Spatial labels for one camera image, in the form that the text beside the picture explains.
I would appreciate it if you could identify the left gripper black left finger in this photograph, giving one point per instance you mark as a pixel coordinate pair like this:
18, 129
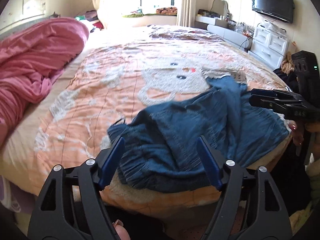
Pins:
69, 205

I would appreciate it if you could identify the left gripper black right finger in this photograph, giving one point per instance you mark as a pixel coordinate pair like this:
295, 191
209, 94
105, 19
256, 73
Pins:
250, 204

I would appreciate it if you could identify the blue denim lace-trimmed pants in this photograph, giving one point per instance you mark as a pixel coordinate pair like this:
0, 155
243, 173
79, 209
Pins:
160, 142

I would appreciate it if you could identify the right hand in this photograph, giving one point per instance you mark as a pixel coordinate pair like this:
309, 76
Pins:
297, 131

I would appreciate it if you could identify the left hand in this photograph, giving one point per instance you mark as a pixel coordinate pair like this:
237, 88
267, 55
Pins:
121, 231

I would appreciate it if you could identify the white drawer cabinet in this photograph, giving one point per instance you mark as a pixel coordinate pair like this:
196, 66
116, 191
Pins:
269, 47

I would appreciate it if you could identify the white dressing table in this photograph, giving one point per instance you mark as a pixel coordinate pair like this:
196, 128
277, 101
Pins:
218, 21

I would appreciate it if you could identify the cream curtain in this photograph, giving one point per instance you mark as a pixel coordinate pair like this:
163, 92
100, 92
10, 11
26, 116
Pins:
186, 11

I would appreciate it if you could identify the peach cartoon bedspread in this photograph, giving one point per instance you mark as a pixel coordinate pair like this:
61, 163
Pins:
118, 74

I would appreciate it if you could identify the pink crumpled duvet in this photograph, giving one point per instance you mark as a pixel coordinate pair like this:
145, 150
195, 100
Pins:
32, 60

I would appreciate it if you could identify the patterned cushion on windowsill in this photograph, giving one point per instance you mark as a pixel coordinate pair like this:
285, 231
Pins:
171, 11

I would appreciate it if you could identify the pile of clothes by window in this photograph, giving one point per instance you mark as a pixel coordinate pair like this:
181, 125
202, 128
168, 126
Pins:
90, 19

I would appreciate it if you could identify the black wall television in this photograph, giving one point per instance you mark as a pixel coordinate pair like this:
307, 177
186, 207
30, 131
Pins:
278, 9

